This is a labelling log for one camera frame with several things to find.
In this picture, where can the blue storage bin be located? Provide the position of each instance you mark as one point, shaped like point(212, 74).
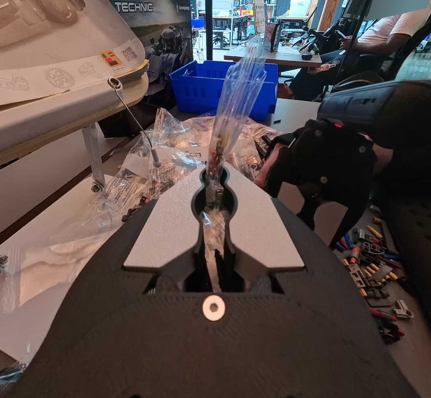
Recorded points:
point(202, 98)
point(215, 68)

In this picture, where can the black office chair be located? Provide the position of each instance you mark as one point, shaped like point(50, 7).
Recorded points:
point(313, 78)

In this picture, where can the brown leaning board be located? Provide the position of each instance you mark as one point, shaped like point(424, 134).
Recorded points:
point(257, 1)

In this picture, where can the pile of loose lego pieces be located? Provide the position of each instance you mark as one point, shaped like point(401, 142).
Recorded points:
point(373, 270)

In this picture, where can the brown office desk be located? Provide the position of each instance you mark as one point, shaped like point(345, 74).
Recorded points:
point(269, 56)

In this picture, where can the flat serrated clear bag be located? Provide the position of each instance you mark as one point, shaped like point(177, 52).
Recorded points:
point(50, 270)

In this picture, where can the yellow-edged instruction booklet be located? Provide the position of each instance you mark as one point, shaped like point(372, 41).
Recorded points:
point(134, 71)

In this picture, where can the patterned box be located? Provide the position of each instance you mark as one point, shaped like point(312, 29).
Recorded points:
point(272, 36)

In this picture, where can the small clear lego bag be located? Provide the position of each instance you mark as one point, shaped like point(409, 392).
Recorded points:
point(242, 95)

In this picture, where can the crumpled clear lego bag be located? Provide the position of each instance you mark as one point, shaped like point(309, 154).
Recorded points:
point(202, 124)

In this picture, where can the red bag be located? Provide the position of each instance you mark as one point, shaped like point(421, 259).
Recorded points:
point(284, 91)

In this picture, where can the black sign stand pole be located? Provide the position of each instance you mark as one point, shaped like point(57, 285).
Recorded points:
point(208, 14)

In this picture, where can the printed car picture sheet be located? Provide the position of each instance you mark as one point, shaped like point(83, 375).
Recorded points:
point(50, 34)

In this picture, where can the dark lego set box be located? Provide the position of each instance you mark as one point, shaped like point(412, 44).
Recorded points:
point(161, 28)

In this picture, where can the clear bag with warning print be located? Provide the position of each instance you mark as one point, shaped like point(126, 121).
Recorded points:
point(118, 189)

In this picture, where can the wooden book stand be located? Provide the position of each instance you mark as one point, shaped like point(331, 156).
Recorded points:
point(50, 115)

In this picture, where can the person's right hand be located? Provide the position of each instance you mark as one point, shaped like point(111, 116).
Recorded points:
point(269, 162)

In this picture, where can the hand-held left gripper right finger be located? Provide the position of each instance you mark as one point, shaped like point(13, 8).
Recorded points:
point(266, 236)

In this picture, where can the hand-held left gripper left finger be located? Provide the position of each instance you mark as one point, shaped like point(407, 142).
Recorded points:
point(161, 236)

